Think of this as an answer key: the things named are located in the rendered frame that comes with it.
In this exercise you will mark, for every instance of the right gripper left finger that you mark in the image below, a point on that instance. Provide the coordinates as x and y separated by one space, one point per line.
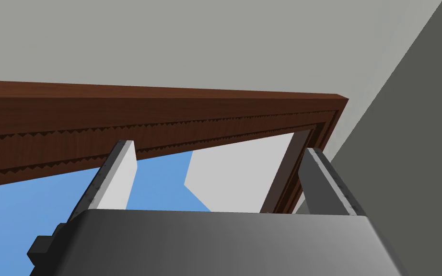
115 184

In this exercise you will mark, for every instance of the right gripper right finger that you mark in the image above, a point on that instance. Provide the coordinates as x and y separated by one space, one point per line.
320 191

